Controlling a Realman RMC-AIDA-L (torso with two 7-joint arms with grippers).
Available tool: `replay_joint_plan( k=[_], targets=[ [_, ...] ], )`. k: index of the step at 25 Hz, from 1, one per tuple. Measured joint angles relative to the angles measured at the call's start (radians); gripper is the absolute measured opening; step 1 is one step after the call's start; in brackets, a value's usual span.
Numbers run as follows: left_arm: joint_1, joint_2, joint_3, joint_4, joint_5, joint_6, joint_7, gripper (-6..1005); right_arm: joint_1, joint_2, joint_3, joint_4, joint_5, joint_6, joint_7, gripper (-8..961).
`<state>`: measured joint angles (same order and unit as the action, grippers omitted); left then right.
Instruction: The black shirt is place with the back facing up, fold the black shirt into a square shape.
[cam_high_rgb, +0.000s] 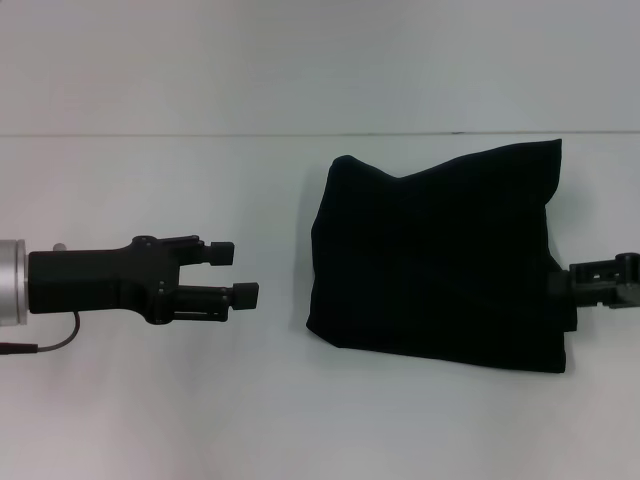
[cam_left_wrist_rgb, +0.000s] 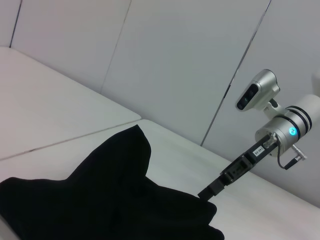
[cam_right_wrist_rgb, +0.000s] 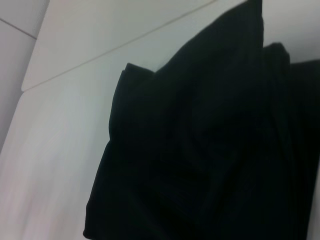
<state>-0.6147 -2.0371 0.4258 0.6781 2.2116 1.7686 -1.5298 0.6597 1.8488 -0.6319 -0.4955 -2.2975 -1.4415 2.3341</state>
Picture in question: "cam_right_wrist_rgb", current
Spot black shirt with FREE print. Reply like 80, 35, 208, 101
82, 0, 320, 240

